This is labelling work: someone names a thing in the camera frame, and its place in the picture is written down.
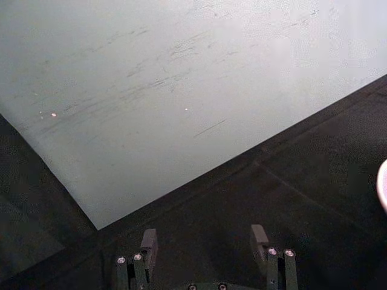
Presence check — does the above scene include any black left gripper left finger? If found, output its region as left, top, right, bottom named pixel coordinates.
left=116, top=228, right=159, bottom=290

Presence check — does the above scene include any black table cloth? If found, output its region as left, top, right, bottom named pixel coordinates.
left=0, top=72, right=387, bottom=290

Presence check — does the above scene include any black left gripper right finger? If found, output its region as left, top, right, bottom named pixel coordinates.
left=250, top=224, right=298, bottom=290

